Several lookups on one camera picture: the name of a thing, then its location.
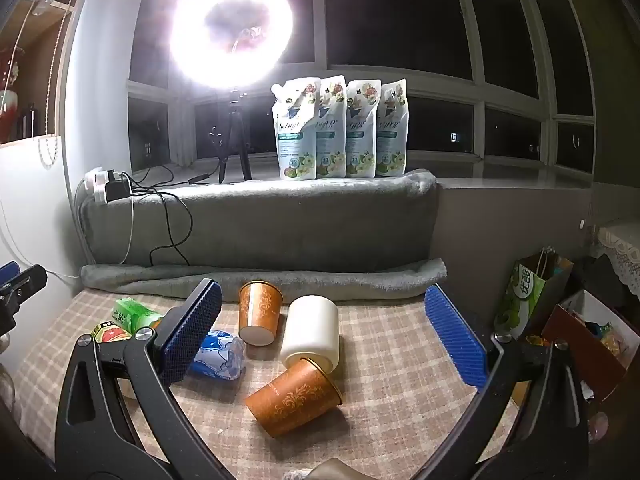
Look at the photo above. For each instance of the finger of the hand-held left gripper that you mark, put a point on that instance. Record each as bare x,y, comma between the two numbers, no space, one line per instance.
25,285

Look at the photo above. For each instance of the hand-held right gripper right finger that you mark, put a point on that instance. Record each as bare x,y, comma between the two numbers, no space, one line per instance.
456,332

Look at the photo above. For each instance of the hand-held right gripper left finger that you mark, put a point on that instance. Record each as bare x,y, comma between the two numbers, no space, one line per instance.
189,332

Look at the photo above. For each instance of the orange patterned paper cup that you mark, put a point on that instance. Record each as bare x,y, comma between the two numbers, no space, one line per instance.
259,312
290,397

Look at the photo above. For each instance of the white cup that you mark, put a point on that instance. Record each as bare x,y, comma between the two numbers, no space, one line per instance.
311,332

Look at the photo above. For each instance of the blue tissue packet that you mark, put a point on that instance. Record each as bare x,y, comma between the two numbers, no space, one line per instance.
220,355

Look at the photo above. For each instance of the green snack packet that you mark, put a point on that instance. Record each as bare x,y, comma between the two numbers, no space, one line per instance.
134,314

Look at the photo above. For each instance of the green paper bag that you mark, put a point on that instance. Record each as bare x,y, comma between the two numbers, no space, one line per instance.
525,295

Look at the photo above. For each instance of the red and green packet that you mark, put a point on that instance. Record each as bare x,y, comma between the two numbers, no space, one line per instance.
107,332

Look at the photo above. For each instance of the checkered tablecloth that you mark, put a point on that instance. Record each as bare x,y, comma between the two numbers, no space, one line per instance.
390,410

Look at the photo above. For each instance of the rolled grey blanket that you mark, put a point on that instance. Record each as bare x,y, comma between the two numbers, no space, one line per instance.
300,280

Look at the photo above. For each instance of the red cardboard box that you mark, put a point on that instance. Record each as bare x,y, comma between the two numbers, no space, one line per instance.
580,340

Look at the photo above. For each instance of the white power strip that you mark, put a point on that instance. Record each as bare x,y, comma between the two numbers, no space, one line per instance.
97,180

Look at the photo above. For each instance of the black charger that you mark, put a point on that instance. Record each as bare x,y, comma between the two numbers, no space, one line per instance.
118,191

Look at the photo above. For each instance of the red and white vase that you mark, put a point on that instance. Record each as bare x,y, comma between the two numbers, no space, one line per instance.
7,110

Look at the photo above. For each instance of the white lace cloth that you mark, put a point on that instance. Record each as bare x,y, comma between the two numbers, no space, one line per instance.
622,250

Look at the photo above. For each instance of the black tripod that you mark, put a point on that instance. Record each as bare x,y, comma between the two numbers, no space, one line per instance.
234,135

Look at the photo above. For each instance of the floral detergent pouch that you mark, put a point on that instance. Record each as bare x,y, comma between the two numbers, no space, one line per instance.
296,130
393,130
361,130
331,130

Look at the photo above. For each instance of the wooden shelf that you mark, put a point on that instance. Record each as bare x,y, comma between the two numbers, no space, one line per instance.
40,70

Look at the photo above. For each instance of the white window frame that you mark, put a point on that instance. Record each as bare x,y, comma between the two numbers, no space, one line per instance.
480,85

